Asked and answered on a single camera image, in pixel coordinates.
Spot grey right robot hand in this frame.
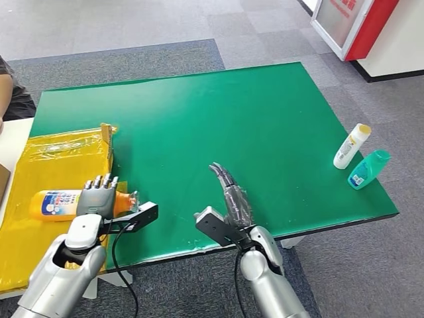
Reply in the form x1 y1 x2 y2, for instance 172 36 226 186
208 162 254 229

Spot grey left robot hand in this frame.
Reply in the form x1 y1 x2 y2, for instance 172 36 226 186
76 174 119 221

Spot orange bottle with clear cap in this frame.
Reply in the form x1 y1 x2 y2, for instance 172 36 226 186
29 189 140 223

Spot white bottle with yellow cap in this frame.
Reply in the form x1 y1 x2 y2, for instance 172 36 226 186
333 123 372 170

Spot teal plastic bottle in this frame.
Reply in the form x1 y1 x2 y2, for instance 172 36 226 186
348 149 392 190

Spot white table foot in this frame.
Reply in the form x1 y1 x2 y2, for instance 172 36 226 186
279 236 306 250
81 270 134 300

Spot yellow taped cardboard box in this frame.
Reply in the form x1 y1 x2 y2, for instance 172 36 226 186
0 123 129 293

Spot brown cardboard piece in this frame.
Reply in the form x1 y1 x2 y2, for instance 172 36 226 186
0 163 11 207

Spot person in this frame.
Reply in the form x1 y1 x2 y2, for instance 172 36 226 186
0 56 36 123

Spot red white display cabinet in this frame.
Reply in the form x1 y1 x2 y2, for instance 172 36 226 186
311 0 424 83

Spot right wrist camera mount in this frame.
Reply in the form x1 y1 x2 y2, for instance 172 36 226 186
193 206 250 248

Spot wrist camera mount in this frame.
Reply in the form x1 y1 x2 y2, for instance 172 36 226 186
193 206 250 248
99 201 159 234

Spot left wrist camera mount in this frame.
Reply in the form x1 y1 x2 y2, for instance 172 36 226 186
99 201 159 234

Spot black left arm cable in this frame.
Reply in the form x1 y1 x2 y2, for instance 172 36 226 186
111 221 140 318

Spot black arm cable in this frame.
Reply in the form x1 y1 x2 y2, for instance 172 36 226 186
233 248 248 318
111 221 140 318

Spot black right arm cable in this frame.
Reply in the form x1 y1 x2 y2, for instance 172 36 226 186
233 248 248 318

